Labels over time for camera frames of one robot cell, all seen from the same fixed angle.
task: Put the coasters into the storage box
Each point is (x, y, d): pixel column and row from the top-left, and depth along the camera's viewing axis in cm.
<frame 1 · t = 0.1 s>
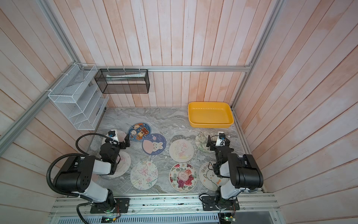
left hand: (122, 135, 92), fingers open
right hand: (216, 134, 91), fingers open
yellow plastic storage box: (210, 113, 121), on the table
blue bears cartoon coaster: (137, 131, 106), on the table
purple bunny coaster: (154, 144, 100), on the table
cream pink drawing coaster: (181, 150, 97), on the table
green flowers pattern coaster: (201, 140, 103), on the table
white pink bow coaster: (123, 166, 89), on the table
butterfly floral coaster: (144, 175, 85), on the table
red roses floral coaster: (183, 177, 85), on the table
alpaca cartoon coaster: (209, 179, 84), on the table

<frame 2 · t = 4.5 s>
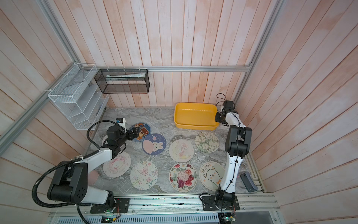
left hand: (133, 129, 92), fingers open
right hand: (218, 117, 106), fingers open
yellow plastic storage box: (195, 112, 121), on the table
grey rectangular device: (248, 182, 81), point 2 cm above the table
the other named things where they were.

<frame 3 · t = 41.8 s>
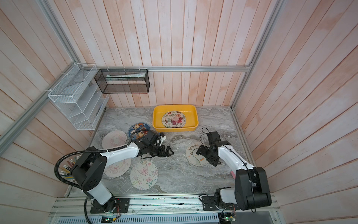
left hand: (167, 155, 87), fingers open
right hand: (202, 155, 89), fingers open
yellow plastic storage box: (191, 112, 117), point 2 cm above the table
red roses floral coaster: (173, 119, 113), point 2 cm above the table
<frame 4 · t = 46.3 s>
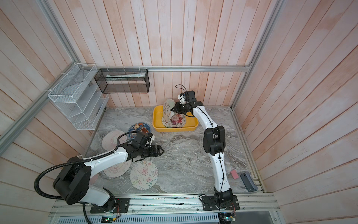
left hand: (157, 154, 86), fingers open
right hand: (170, 109, 98), fingers closed
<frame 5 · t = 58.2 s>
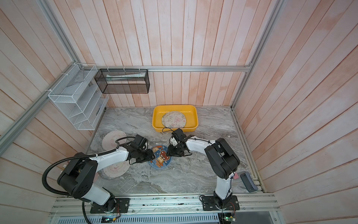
left hand: (151, 160, 89), fingers open
right hand: (168, 154, 92), fingers open
blue bears cartoon coaster: (162, 160, 92), on the table
butterfly floral coaster: (174, 119, 113), point 2 cm above the table
